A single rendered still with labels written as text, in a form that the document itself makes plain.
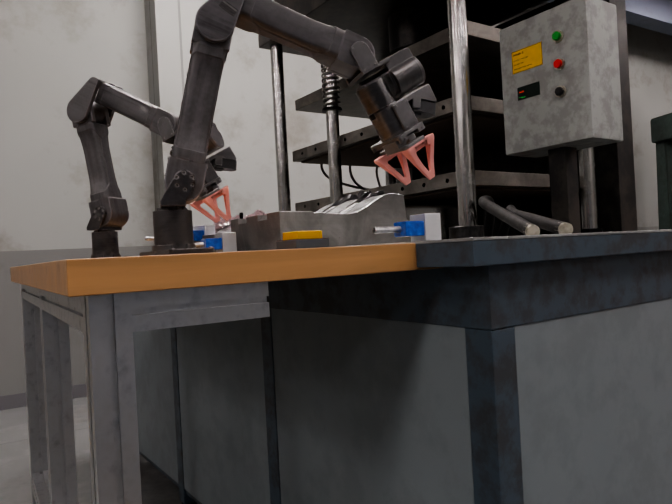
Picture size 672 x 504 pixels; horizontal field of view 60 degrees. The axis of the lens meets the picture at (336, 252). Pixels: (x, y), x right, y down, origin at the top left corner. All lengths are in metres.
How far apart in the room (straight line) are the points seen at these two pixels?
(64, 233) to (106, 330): 3.20
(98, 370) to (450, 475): 0.54
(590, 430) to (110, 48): 3.67
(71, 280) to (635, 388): 0.91
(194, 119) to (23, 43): 3.13
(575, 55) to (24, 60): 3.13
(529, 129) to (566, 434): 1.13
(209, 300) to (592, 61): 1.39
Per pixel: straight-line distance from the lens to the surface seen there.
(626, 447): 1.15
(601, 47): 1.90
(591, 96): 1.81
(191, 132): 0.99
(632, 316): 1.14
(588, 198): 2.44
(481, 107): 2.08
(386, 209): 1.50
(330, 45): 1.07
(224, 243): 1.45
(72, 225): 3.89
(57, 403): 1.27
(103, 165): 1.57
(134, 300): 0.70
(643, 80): 7.93
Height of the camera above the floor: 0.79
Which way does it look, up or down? level
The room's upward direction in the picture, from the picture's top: 3 degrees counter-clockwise
